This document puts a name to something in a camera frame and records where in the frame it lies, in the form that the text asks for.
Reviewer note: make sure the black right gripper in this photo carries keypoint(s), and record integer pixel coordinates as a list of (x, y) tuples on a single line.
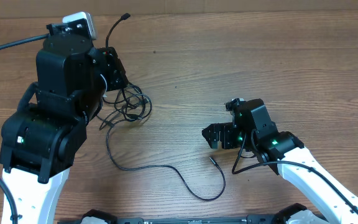
[(226, 131)]

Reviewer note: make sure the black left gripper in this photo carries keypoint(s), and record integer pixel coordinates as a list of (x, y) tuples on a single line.
[(111, 64)]

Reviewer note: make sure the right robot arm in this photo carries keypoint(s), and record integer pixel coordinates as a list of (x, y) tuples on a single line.
[(252, 129)]

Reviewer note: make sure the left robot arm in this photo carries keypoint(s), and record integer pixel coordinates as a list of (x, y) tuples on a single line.
[(40, 140)]

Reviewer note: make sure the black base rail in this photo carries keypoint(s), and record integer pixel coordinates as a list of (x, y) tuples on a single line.
[(197, 220)]

